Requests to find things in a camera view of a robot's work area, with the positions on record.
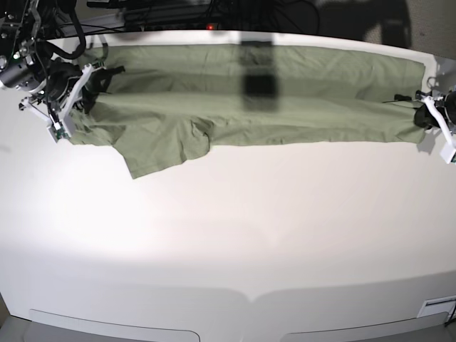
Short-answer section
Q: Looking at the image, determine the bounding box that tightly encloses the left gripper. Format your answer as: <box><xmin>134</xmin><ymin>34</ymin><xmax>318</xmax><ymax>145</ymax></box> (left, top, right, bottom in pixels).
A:
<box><xmin>413</xmin><ymin>95</ymin><xmax>455</xmax><ymax>146</ymax></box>

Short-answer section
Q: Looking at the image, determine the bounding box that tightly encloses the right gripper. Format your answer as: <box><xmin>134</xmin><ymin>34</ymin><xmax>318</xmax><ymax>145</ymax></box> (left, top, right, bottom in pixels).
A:
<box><xmin>19</xmin><ymin>60</ymin><xmax>125</xmax><ymax>126</ymax></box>

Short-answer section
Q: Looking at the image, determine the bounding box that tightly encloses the green T-shirt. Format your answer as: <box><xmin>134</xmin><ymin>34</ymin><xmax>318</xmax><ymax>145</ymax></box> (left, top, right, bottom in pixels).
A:
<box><xmin>71</xmin><ymin>42</ymin><xmax>425</xmax><ymax>178</ymax></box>

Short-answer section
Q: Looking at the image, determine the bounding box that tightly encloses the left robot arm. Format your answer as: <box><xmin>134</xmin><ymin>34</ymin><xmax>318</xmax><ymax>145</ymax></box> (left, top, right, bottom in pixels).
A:
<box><xmin>413</xmin><ymin>56</ymin><xmax>455</xmax><ymax>154</ymax></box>

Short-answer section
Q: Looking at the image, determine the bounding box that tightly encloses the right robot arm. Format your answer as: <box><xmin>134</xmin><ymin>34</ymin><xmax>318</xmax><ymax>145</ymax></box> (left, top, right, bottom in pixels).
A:
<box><xmin>1</xmin><ymin>1</ymin><xmax>125</xmax><ymax>136</ymax></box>

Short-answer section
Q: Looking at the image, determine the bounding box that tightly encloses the black power strip red light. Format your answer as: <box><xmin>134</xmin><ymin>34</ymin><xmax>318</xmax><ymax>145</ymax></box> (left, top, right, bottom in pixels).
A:
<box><xmin>142</xmin><ymin>22</ymin><xmax>221</xmax><ymax>31</ymax></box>

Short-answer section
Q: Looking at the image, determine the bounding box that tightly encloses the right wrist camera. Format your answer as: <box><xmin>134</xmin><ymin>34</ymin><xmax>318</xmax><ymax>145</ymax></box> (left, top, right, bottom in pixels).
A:
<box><xmin>46</xmin><ymin>123</ymin><xmax>71</xmax><ymax>143</ymax></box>

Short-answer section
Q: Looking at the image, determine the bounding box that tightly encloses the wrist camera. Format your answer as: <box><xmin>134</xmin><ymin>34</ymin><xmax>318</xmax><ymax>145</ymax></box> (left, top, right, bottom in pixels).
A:
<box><xmin>440</xmin><ymin>142</ymin><xmax>456</xmax><ymax>165</ymax></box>
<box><xmin>46</xmin><ymin>123</ymin><xmax>71</xmax><ymax>143</ymax></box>

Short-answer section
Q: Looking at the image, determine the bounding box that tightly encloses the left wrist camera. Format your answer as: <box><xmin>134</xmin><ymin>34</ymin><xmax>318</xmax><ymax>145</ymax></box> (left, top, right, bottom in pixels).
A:
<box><xmin>440</xmin><ymin>142</ymin><xmax>456</xmax><ymax>165</ymax></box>

